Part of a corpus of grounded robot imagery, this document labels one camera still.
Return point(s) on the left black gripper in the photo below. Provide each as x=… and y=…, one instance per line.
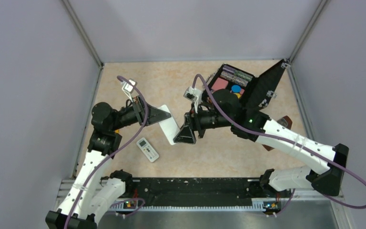
x=156, y=115

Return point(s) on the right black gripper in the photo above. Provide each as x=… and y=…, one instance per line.
x=192, y=124

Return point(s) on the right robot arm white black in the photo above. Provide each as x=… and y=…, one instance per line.
x=317, y=173

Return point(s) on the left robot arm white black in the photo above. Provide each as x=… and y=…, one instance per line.
x=84, y=206

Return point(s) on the white remote control with screen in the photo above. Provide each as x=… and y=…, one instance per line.
x=147, y=149

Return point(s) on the pink card deck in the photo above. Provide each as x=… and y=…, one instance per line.
x=219, y=84

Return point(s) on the blue dealer chip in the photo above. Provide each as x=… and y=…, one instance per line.
x=236, y=89

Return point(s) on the black poker chip case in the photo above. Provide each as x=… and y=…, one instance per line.
x=256, y=91

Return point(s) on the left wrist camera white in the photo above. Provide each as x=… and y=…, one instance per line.
x=128, y=87

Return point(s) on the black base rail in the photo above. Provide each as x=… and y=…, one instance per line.
x=203, y=192

